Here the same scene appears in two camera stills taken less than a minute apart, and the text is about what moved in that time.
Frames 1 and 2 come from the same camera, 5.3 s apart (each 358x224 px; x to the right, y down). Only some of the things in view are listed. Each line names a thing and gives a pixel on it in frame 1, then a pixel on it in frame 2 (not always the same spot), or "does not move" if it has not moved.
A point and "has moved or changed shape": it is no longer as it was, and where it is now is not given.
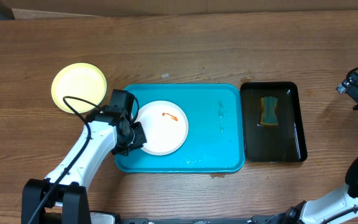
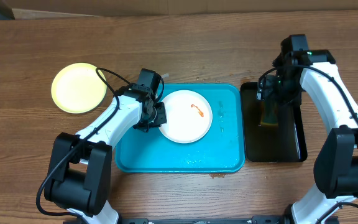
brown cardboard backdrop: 23,9 does not move
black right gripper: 353,90 → 266,94
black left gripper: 142,139 → 162,119
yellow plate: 79,79 does not move
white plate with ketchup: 166,126 has moved or changed shape
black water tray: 284,143 does not move
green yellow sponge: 268,111 does not move
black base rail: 259,219 does not move
